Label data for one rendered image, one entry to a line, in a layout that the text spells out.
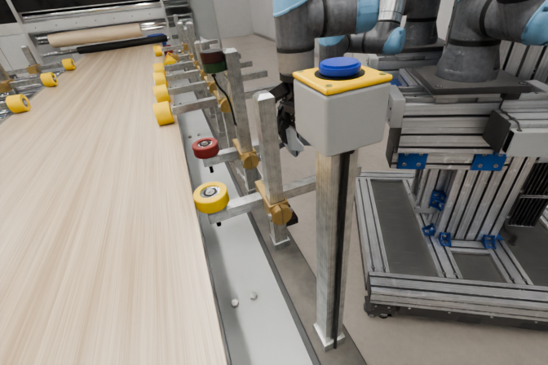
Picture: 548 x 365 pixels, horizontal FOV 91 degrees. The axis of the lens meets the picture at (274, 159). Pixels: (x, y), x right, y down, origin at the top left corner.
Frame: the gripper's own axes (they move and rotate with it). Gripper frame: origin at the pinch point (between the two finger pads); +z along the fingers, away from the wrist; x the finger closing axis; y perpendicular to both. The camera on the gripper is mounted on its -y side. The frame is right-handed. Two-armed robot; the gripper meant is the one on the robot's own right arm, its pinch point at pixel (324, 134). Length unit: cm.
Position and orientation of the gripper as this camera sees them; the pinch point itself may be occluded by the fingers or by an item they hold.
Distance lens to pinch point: 101.6
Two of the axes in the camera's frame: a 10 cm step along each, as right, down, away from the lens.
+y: 9.3, -2.6, 2.6
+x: -3.6, -4.7, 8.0
